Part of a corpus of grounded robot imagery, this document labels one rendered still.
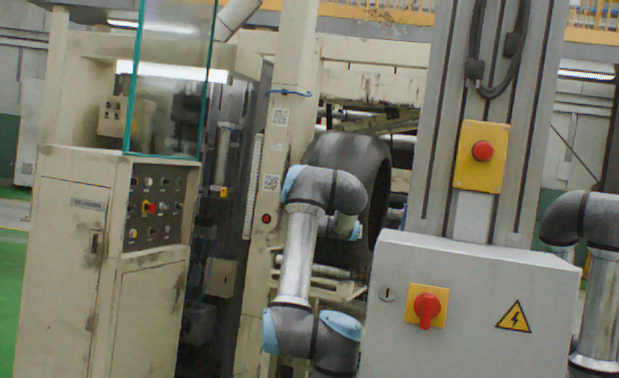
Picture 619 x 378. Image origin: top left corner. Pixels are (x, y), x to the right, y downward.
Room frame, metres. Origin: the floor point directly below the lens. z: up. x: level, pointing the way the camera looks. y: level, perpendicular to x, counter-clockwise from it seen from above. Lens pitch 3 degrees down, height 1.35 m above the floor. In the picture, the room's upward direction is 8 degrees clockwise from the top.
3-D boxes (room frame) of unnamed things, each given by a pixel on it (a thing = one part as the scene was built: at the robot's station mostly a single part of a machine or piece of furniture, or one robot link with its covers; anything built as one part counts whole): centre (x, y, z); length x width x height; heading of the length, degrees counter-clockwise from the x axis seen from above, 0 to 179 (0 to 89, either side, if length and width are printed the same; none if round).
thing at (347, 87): (3.09, -0.32, 1.71); 0.61 x 0.25 x 0.15; 72
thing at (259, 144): (2.91, 0.23, 1.19); 0.05 x 0.04 x 0.48; 162
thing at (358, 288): (2.85, -0.11, 0.80); 0.37 x 0.36 x 0.02; 162
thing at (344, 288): (2.72, -0.07, 0.83); 0.36 x 0.09 x 0.06; 72
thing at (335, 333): (1.70, -0.13, 0.88); 0.13 x 0.12 x 0.14; 89
